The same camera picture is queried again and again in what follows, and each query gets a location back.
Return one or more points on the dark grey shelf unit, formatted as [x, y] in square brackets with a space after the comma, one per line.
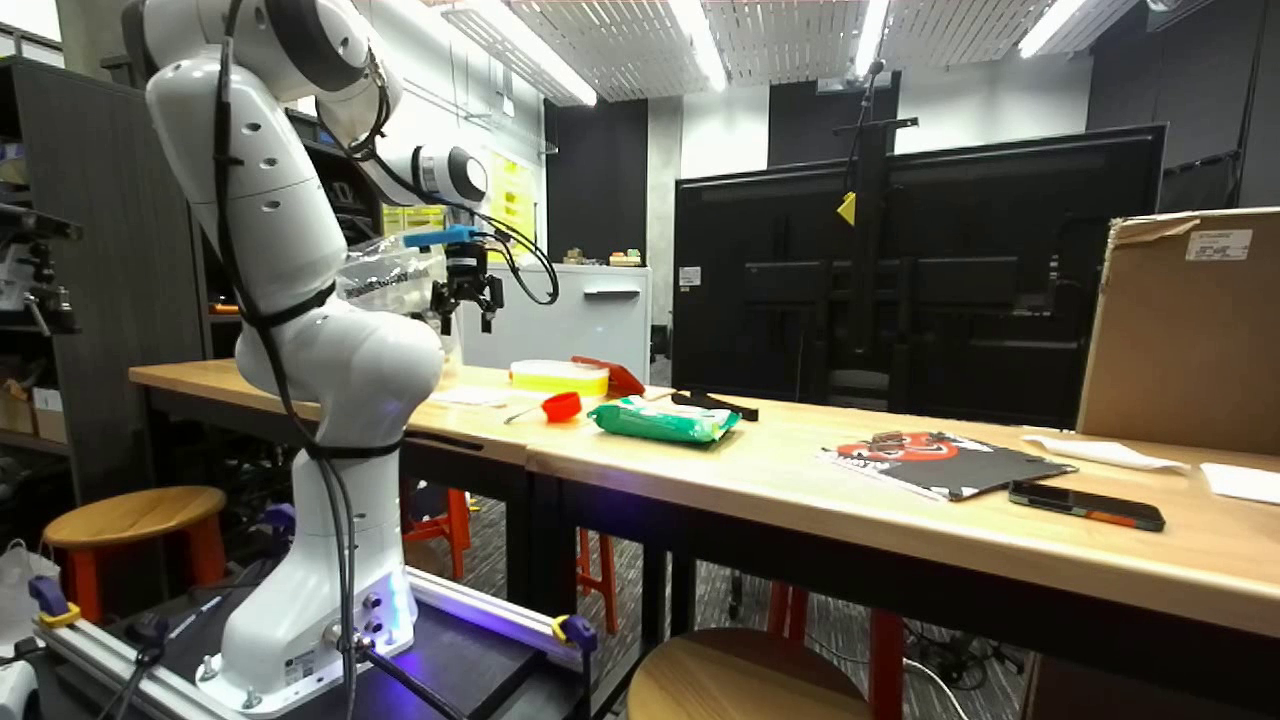
[123, 240]

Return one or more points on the black phone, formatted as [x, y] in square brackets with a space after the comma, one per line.
[1087, 504]

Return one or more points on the blue yellow clamp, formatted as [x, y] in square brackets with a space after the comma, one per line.
[576, 633]
[49, 603]

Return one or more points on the green wet wipes pack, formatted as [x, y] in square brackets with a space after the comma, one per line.
[664, 423]

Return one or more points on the clear printed plastic bag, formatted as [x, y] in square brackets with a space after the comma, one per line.
[386, 280]

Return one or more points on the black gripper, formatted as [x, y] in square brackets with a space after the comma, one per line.
[474, 273]

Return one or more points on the large black monitor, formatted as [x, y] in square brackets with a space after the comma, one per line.
[1015, 266]

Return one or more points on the white crumpled bag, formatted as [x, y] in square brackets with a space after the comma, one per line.
[23, 624]

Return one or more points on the yellow sticky note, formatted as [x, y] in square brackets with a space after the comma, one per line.
[848, 208]

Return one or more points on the orange legged stool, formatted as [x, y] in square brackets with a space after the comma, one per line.
[886, 666]
[456, 524]

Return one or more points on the ceiling light strip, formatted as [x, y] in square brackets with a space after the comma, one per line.
[874, 34]
[702, 41]
[532, 54]
[1049, 25]

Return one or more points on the brown cardboard box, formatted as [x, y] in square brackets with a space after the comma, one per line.
[1182, 344]

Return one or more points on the grey partition cabinet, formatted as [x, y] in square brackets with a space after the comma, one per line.
[587, 322]

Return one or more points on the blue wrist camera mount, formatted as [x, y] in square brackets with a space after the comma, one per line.
[447, 239]

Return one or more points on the wooden top table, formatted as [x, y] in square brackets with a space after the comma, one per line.
[827, 494]
[201, 381]

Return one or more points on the small cardboard box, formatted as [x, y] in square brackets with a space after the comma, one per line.
[33, 414]

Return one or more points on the black marker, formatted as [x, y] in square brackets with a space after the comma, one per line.
[714, 404]

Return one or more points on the white paper sheet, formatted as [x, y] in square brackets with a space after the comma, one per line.
[1247, 483]
[1104, 454]

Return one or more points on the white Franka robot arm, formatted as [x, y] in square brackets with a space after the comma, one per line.
[286, 203]

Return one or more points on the yellow wall poster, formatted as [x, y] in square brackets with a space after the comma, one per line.
[514, 203]

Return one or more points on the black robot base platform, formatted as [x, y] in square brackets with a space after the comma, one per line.
[452, 666]

